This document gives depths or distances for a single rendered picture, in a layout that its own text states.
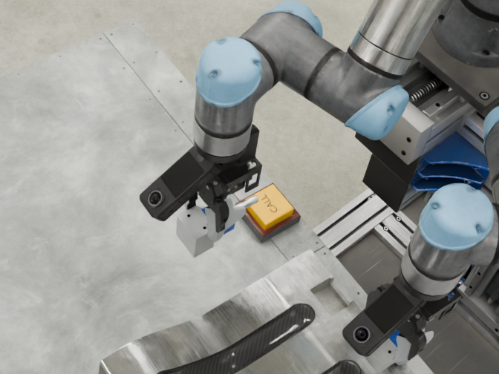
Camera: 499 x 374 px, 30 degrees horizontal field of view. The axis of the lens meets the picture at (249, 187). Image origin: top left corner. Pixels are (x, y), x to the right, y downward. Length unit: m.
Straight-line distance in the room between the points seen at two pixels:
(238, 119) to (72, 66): 0.67
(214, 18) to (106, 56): 1.23
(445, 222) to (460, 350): 1.16
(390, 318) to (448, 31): 0.53
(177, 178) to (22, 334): 0.39
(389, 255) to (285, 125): 0.62
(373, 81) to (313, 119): 1.63
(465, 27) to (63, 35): 1.65
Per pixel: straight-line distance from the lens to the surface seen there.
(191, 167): 1.23
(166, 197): 1.24
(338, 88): 1.13
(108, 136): 1.66
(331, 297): 1.44
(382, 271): 2.26
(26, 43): 2.90
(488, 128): 1.23
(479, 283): 2.07
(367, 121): 1.13
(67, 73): 1.75
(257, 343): 1.37
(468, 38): 1.52
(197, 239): 1.36
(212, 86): 1.10
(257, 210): 1.54
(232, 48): 1.11
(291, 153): 2.66
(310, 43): 1.16
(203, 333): 1.36
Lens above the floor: 2.12
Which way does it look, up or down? 55 degrees down
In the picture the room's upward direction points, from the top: 10 degrees clockwise
